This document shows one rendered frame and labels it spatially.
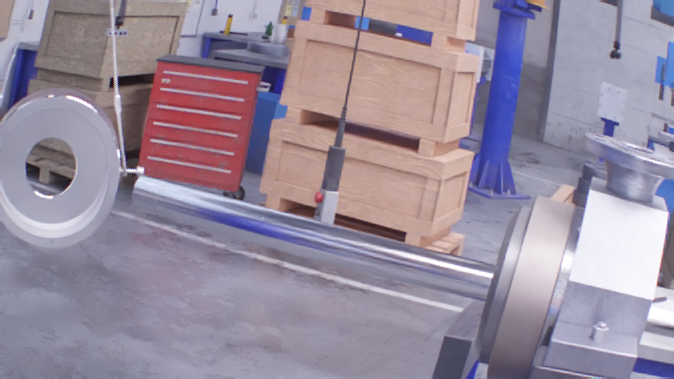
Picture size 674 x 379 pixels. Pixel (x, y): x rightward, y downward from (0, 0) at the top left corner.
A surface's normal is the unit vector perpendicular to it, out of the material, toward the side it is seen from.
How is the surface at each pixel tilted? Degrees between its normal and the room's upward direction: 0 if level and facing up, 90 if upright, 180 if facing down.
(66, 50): 90
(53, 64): 90
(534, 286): 72
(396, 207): 90
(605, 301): 90
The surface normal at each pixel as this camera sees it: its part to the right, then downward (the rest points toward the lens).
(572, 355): -0.31, 0.14
